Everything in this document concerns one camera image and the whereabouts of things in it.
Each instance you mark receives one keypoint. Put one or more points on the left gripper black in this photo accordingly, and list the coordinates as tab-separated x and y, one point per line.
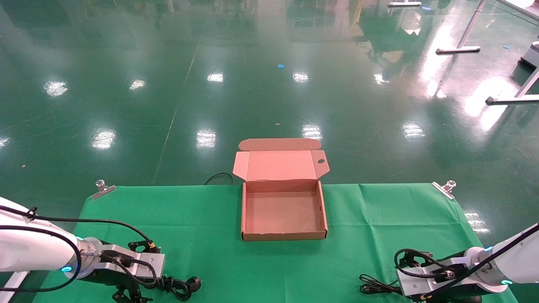
111	278

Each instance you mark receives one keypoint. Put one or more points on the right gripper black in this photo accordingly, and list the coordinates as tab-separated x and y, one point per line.
463	299

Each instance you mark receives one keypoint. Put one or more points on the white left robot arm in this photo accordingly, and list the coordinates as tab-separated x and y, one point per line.
29	252

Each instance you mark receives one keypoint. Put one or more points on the open brown cardboard box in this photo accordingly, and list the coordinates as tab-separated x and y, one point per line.
282	210

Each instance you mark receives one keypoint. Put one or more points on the large green tablecloth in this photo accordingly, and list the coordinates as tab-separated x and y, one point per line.
202	235

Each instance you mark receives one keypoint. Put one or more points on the silver metal cloth clip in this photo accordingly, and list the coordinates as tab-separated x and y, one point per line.
444	190
103	190

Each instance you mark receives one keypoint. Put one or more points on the white slanted table foot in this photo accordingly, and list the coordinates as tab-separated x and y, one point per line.
12	286

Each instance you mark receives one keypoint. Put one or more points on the white table leg with foot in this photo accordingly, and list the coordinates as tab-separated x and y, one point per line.
459	49
513	99

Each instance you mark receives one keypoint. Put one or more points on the grey white machine base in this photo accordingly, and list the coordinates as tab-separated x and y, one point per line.
531	54

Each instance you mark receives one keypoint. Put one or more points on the white table top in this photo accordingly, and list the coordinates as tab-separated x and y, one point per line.
526	6

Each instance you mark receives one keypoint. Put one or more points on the white table foot bar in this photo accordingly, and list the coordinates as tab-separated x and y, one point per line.
404	3

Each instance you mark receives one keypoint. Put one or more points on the left wrist silver camera mount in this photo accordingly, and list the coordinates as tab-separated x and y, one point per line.
143	263

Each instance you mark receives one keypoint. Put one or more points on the wrist silver camera mount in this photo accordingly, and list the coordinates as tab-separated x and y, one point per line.
143	263
421	286

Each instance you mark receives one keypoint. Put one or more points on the right wrist silver camera mount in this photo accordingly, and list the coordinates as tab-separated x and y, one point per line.
421	286

